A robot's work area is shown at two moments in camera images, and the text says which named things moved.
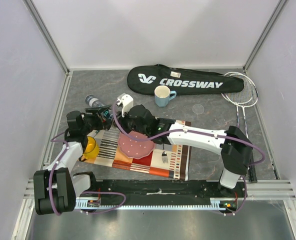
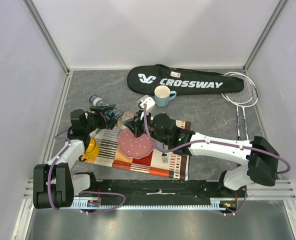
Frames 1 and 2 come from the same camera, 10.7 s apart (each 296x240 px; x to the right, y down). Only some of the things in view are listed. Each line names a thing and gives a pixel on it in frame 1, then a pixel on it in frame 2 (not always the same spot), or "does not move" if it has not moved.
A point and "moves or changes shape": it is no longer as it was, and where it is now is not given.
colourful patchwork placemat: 178,165 does not move
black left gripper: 106,125 does not move
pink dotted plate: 136,149 does not move
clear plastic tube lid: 198,108 moves or changes shape
